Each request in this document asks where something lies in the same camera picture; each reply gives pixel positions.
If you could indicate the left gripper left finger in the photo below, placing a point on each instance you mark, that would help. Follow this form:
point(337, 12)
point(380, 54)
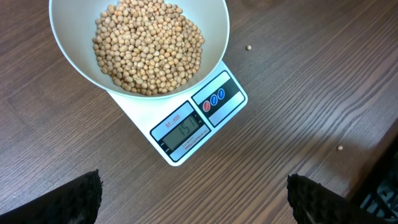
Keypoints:
point(77, 201)

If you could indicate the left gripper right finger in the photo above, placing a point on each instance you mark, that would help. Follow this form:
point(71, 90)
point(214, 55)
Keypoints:
point(312, 203)

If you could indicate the white digital kitchen scale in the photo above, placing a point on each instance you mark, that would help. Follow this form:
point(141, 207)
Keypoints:
point(178, 126)

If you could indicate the white bowl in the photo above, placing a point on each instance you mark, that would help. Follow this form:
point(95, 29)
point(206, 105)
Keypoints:
point(73, 26)

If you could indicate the soybeans in bowl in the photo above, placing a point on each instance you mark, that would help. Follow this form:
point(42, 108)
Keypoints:
point(147, 47)

